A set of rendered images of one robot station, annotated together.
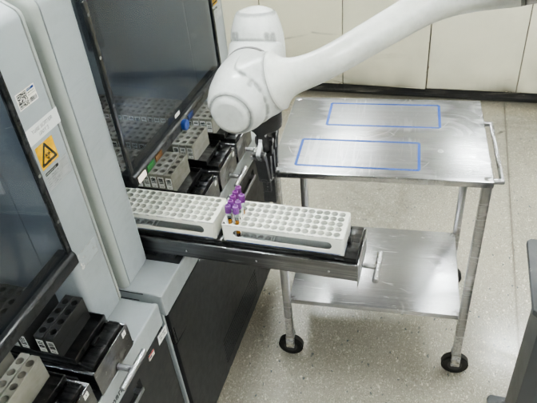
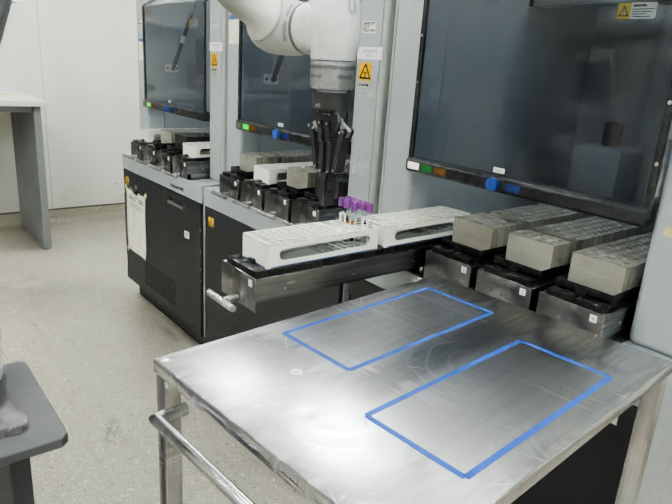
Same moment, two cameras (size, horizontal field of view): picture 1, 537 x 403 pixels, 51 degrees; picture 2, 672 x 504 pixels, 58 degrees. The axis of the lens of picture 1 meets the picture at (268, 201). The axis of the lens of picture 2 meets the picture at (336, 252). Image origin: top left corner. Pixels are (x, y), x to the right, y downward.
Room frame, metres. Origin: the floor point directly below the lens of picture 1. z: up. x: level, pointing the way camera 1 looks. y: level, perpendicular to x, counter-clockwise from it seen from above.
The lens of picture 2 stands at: (1.72, -1.09, 1.21)
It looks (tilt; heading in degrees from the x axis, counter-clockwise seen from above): 17 degrees down; 120
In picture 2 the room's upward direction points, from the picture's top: 4 degrees clockwise
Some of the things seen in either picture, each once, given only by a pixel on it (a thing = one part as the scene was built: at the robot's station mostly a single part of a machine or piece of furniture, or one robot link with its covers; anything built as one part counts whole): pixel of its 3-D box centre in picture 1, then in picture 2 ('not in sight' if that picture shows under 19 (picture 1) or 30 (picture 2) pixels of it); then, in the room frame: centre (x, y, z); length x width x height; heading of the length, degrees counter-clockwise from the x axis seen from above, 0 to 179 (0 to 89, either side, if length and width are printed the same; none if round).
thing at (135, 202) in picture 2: not in sight; (134, 222); (-0.51, 0.80, 0.43); 0.27 x 0.02 x 0.36; 160
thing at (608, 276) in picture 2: (216, 118); (598, 273); (1.60, 0.14, 0.85); 0.12 x 0.02 x 0.06; 159
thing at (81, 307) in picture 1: (68, 326); (328, 188); (0.79, 0.43, 0.85); 0.12 x 0.02 x 0.06; 160
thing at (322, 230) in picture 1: (286, 228); (313, 243); (1.05, -0.04, 0.83); 0.30 x 0.10 x 0.06; 70
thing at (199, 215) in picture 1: (168, 213); (415, 227); (1.16, 0.26, 0.83); 0.30 x 0.10 x 0.06; 70
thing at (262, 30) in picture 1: (256, 50); (330, 19); (1.04, -0.01, 1.29); 0.13 x 0.11 x 0.16; 165
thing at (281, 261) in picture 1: (236, 237); (359, 258); (1.10, 0.09, 0.78); 0.73 x 0.14 x 0.09; 70
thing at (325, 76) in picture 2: not in sight; (332, 76); (1.06, -0.01, 1.18); 0.09 x 0.09 x 0.06
